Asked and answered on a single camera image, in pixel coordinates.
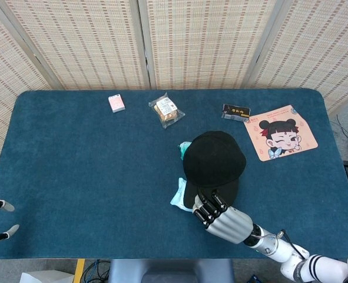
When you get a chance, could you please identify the blue felt table cover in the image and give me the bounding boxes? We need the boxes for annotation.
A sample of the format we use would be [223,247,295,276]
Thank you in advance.
[0,89,348,261]

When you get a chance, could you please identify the pink cartoon mouse pad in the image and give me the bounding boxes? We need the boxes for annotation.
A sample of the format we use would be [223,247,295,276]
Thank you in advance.
[243,104,319,162]

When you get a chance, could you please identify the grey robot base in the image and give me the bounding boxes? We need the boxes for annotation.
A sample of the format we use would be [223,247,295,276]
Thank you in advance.
[108,258,235,283]

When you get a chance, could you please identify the pastry in clear wrapper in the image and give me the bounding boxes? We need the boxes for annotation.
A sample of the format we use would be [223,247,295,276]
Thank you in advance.
[148,91,186,129]

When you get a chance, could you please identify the bamboo folding screen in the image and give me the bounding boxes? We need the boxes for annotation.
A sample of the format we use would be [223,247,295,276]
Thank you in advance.
[0,0,348,192]

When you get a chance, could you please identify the blue cable bundle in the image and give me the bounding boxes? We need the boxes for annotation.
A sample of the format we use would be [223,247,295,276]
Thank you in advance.
[82,259,112,283]

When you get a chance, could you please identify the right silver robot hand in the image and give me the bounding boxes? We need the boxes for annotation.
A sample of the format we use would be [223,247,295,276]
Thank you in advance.
[192,190,254,245]

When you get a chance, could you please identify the pink playing card box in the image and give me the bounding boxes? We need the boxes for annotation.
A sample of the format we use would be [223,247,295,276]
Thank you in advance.
[108,94,126,114]

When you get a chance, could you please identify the light blue wet wipes pack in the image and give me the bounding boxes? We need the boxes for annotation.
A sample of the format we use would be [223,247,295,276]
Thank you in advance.
[170,177,195,213]

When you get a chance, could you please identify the yellow strip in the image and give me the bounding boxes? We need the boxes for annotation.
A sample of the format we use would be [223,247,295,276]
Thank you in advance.
[73,258,86,283]

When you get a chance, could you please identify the black baseball cap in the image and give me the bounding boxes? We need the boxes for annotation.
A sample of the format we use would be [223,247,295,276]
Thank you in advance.
[182,130,247,209]

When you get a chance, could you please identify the teal small object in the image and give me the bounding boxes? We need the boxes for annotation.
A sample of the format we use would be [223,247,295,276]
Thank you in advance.
[178,140,192,162]

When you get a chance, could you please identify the black snack packet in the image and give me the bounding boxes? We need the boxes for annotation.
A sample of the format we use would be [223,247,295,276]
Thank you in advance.
[221,103,252,121]

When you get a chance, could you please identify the white box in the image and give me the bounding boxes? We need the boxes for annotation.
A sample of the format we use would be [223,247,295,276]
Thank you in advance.
[19,271,75,283]

